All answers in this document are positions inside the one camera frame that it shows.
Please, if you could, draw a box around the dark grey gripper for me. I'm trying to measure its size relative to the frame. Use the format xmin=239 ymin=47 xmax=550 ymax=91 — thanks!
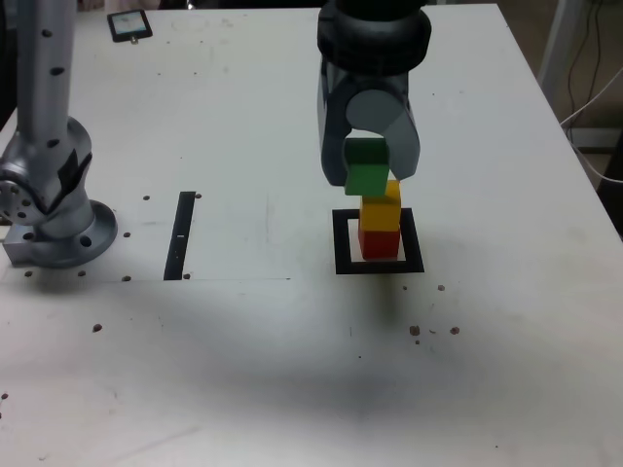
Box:
xmin=316 ymin=60 xmax=422 ymax=189

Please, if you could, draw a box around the green cube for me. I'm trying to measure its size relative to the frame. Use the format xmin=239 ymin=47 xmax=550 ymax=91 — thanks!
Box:
xmin=343 ymin=138 xmax=391 ymax=198

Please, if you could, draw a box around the yellow cube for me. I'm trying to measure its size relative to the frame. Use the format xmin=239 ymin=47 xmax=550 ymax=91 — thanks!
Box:
xmin=358 ymin=178 xmax=403 ymax=233

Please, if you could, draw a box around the red cube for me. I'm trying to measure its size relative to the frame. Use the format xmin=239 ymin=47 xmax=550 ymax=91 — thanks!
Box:
xmin=357 ymin=228 xmax=401 ymax=261

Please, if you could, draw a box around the black tape square outline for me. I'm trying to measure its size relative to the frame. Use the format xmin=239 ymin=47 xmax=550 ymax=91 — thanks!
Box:
xmin=331 ymin=207 xmax=425 ymax=276

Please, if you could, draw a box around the black tape strip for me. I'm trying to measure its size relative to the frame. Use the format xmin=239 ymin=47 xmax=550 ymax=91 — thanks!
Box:
xmin=163 ymin=191 xmax=197 ymax=282

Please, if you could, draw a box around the black flat phone-like device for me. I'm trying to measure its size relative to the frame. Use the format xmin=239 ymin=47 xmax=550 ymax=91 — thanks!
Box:
xmin=106 ymin=9 xmax=154 ymax=44

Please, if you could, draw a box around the white metal post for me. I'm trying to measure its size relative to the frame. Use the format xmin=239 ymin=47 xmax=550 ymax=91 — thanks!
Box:
xmin=537 ymin=0 xmax=585 ymax=116

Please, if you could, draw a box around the black hanging cable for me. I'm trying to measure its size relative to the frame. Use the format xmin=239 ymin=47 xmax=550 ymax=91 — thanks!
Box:
xmin=567 ymin=0 xmax=596 ymax=118
xmin=583 ymin=0 xmax=608 ymax=118

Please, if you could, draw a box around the white cable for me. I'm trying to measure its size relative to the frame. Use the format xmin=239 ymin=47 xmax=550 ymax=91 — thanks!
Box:
xmin=559 ymin=65 xmax=623 ymax=185

